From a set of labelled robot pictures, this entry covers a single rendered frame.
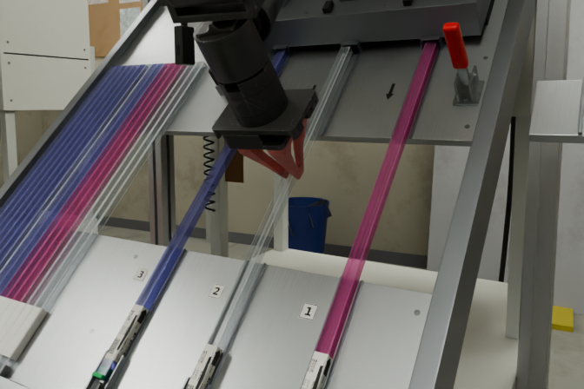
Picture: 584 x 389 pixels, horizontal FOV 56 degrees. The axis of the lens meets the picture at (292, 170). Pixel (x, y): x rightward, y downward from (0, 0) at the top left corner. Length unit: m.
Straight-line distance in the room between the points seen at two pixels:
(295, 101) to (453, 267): 0.22
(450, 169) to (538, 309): 2.26
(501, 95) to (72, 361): 0.54
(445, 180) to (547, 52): 2.30
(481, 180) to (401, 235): 3.03
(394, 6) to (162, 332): 0.47
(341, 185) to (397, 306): 3.15
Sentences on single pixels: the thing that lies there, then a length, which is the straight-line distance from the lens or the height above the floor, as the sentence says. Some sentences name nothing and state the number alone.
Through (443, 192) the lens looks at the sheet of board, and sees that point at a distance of 3.11.
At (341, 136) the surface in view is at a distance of 0.66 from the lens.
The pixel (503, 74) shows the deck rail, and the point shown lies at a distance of 0.66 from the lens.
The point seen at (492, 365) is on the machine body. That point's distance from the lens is 0.95.
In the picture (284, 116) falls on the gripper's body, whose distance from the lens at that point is 0.55.
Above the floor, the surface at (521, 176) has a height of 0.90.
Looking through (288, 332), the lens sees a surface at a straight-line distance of 0.53.
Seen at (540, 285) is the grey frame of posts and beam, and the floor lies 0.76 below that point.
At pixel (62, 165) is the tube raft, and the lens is 0.89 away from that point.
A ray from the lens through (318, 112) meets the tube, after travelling 0.68.
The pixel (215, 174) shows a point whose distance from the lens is 0.68.
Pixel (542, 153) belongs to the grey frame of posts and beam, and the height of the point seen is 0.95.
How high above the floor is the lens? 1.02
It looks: 7 degrees down
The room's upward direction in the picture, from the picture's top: straight up
